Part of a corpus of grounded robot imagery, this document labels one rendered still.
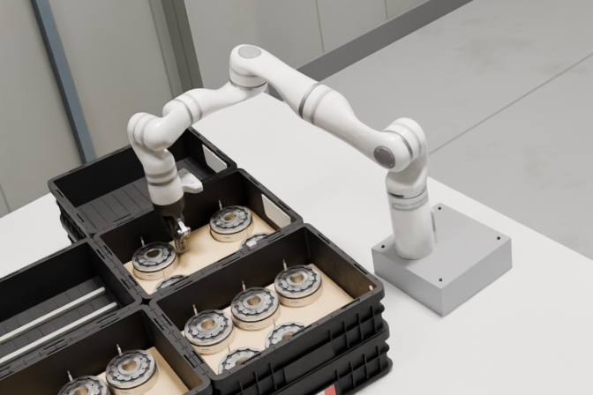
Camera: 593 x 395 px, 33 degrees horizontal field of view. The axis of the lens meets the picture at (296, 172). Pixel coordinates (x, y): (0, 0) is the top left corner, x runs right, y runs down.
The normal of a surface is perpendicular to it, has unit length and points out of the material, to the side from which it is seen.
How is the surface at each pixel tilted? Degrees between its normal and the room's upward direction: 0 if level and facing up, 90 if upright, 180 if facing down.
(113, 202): 0
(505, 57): 0
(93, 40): 90
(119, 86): 90
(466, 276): 90
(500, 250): 90
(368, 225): 0
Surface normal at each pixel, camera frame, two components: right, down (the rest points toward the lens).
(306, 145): -0.15, -0.82
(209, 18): 0.62, 0.36
